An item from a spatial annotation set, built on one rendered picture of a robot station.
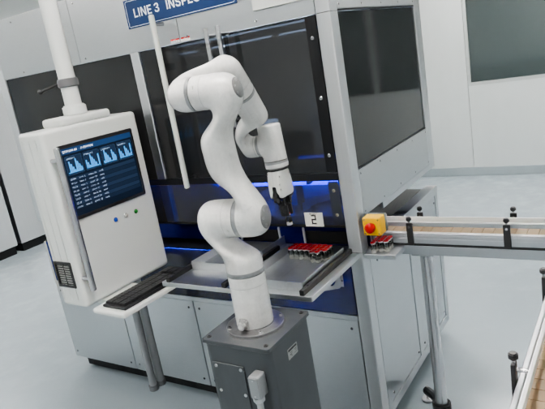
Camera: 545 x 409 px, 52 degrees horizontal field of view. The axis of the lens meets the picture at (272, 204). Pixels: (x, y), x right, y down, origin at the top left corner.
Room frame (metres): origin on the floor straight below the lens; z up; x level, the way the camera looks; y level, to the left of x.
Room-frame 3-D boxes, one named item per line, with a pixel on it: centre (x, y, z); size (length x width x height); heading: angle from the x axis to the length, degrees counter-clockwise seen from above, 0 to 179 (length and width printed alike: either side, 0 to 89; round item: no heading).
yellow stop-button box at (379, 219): (2.08, -0.38, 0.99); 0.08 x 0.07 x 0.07; 145
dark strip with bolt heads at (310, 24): (2.14, -0.25, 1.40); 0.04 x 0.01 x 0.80; 55
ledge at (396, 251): (2.10, -0.41, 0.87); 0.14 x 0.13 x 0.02; 145
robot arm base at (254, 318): (1.67, 0.12, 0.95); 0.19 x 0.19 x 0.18
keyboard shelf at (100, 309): (2.34, 0.63, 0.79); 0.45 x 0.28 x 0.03; 144
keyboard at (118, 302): (2.30, 0.59, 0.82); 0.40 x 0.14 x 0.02; 144
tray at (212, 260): (2.31, 0.17, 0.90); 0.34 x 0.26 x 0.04; 145
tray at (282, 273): (2.03, -0.04, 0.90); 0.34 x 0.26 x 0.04; 145
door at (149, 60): (2.51, 0.28, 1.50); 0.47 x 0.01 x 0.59; 55
